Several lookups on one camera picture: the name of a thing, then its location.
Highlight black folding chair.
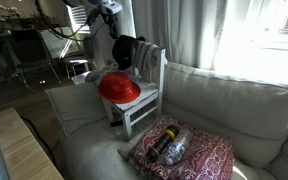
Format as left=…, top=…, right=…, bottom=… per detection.
left=11, top=28, right=63, bottom=85

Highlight white box table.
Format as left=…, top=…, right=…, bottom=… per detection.
left=101, top=47, right=168, bottom=141

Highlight white sheer curtain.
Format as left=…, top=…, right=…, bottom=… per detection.
left=83, top=0, right=230, bottom=72

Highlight potted plant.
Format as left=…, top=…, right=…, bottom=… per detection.
left=29, top=11, right=61, bottom=31

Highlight red patterned folded cloth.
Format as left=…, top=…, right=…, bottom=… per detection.
left=132, top=115, right=235, bottom=180

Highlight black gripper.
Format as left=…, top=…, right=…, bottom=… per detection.
left=105, top=13, right=120, bottom=41

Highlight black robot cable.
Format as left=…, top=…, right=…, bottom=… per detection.
left=33, top=0, right=112, bottom=43

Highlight white window blinds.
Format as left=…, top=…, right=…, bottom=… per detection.
left=65, top=3, right=91, bottom=35

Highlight light wooden table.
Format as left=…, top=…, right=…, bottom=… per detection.
left=0, top=106, right=65, bottom=180

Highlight clear plastic water bottle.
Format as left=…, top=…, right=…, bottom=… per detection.
left=164, top=128, right=194, bottom=167

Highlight plain cream cushion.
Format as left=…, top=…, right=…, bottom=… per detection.
left=45, top=81, right=107, bottom=137

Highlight black floor cable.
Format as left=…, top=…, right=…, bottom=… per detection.
left=19, top=115, right=57, bottom=167

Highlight black fedora hat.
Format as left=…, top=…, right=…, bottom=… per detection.
left=111, top=34, right=147, bottom=71

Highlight grey lattice pattern pillow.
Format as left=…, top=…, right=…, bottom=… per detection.
left=84, top=63, right=118, bottom=84

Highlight grey striped cloth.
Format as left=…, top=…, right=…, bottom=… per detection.
left=131, top=40, right=161, bottom=73

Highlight white tote bag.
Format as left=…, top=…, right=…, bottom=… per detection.
left=38, top=26, right=82, bottom=60

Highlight round white stool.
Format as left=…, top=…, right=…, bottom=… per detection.
left=62, top=55, right=91, bottom=80

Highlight cream fabric sofa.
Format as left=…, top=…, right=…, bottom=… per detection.
left=52, top=63, right=288, bottom=180

